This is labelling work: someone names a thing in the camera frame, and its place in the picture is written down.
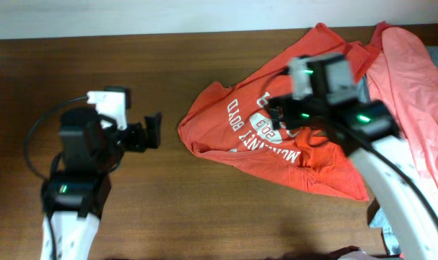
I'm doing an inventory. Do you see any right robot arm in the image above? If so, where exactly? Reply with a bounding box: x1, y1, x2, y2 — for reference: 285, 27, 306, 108
265, 95, 438, 259

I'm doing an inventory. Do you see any right black cable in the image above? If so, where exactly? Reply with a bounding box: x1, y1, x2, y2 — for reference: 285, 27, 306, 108
326, 118, 438, 250

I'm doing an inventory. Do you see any salmon pink t-shirt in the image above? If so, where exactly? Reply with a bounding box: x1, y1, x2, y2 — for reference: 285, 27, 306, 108
367, 22, 438, 207

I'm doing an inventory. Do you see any light blue t-shirt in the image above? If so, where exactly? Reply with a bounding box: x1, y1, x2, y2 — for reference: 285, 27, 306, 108
357, 46, 438, 257

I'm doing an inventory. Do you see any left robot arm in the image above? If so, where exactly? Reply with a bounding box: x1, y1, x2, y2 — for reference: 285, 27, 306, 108
40, 107, 162, 259

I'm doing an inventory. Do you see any orange printed t-shirt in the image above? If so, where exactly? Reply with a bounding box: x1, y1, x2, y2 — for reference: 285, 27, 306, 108
178, 23, 380, 201

